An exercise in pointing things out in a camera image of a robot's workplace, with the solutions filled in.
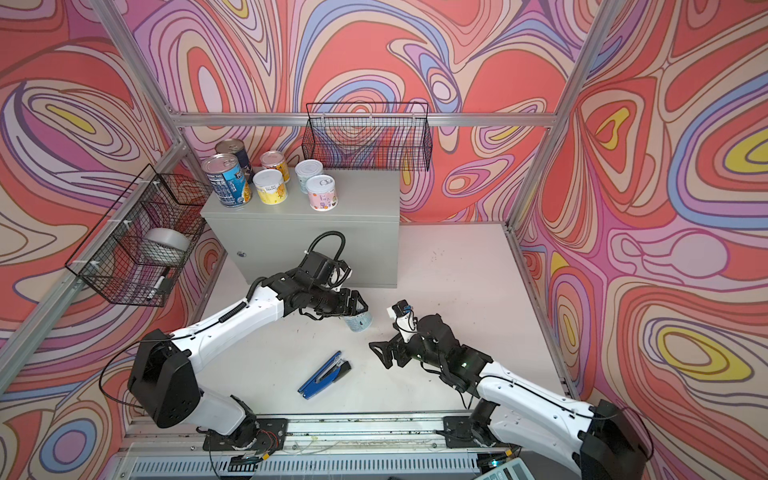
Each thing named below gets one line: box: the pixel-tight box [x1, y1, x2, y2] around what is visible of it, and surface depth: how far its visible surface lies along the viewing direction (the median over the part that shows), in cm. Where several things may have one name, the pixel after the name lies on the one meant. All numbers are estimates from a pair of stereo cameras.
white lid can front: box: [294, 159, 324, 194], surface depth 80 cm
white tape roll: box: [139, 228, 191, 266], surface depth 74 cm
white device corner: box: [475, 457, 535, 480], surface depth 68 cm
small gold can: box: [260, 150, 291, 183], surface depth 80 cm
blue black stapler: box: [297, 351, 352, 401], surface depth 83 cm
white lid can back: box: [252, 169, 287, 205], surface depth 78 cm
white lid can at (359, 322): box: [343, 312, 373, 332], surface depth 80 cm
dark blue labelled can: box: [215, 138, 252, 181], surface depth 78 cm
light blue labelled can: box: [202, 153, 247, 208], surface depth 74 cm
